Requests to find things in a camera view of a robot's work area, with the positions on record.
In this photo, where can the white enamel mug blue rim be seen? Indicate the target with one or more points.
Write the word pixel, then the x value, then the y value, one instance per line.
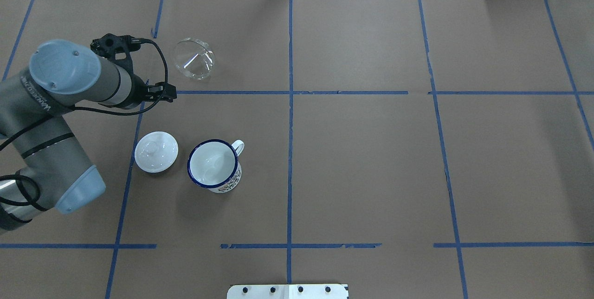
pixel 214 165

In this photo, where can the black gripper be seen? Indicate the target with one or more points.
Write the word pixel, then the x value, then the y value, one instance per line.
pixel 139 94

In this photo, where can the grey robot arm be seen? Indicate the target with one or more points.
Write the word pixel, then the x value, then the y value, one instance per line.
pixel 61 77

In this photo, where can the clear plastic funnel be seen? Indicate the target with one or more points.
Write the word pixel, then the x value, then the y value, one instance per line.
pixel 194 58

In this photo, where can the white round lid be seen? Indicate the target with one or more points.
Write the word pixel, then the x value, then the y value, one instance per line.
pixel 156 152

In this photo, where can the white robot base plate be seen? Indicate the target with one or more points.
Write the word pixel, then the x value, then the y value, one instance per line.
pixel 289 291

